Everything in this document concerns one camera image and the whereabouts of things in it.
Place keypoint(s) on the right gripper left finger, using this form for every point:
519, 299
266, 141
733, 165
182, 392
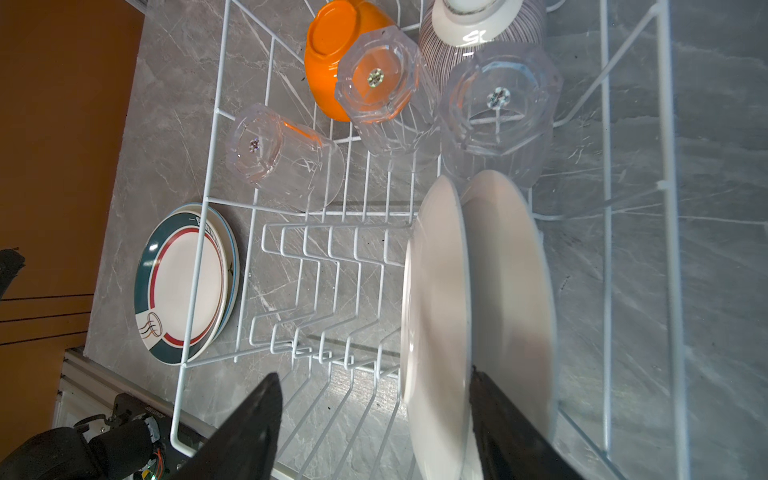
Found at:
245, 445

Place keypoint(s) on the white wire dish rack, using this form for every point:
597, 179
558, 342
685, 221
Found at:
319, 295

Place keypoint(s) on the green red rimmed plate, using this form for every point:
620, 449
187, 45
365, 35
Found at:
177, 288

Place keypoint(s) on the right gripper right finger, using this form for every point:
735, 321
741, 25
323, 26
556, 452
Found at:
509, 446

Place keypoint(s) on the clear faceted glass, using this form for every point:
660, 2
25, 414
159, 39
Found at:
391, 99

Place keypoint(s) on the clear plastic cup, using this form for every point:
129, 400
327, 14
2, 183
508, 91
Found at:
299, 167

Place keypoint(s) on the large clear glass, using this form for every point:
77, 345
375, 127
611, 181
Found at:
497, 113

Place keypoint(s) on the plain white plate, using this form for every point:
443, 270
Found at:
514, 333

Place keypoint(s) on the orange bowl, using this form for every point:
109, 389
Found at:
333, 31

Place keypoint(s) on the dark green rimmed plate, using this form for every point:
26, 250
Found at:
435, 334

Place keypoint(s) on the striped bowl white base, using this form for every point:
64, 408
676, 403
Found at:
452, 31

